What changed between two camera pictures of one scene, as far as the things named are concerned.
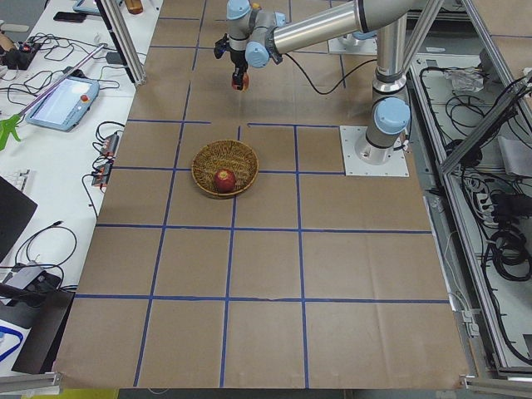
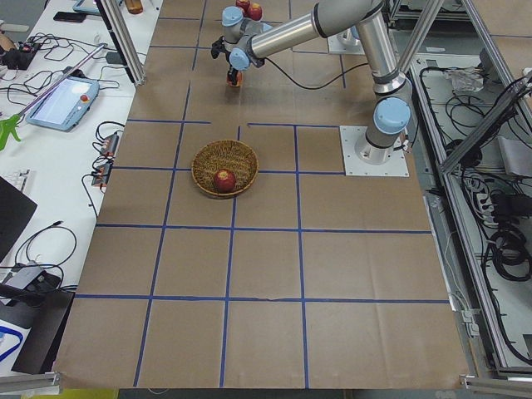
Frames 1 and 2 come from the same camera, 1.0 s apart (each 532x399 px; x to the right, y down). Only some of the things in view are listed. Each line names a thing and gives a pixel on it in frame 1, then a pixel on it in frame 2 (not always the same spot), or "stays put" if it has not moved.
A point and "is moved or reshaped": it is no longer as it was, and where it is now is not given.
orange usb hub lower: (101, 174) stays put
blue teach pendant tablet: (65, 105) stays put
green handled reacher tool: (9, 125) stays put
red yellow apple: (245, 81) is moved or reshaped
